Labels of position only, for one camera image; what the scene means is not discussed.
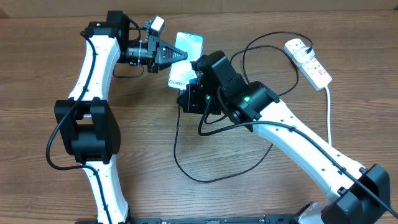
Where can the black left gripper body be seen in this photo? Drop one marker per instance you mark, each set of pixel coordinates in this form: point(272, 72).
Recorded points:
point(152, 53)

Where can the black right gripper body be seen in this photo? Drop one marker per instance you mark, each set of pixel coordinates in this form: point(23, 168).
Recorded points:
point(198, 98)

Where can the blue Galaxy smartphone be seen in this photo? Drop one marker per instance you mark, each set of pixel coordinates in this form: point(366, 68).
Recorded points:
point(181, 73)

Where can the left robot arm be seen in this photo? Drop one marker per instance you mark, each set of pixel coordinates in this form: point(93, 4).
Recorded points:
point(89, 130)

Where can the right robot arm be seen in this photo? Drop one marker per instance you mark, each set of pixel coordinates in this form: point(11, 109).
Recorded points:
point(354, 193)

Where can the white charger adapter plug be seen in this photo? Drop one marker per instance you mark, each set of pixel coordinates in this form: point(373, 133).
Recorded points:
point(303, 55)

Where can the white power strip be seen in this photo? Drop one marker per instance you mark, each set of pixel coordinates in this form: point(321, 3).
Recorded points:
point(313, 71)

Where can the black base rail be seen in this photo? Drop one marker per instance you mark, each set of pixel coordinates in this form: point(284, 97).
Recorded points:
point(267, 219)

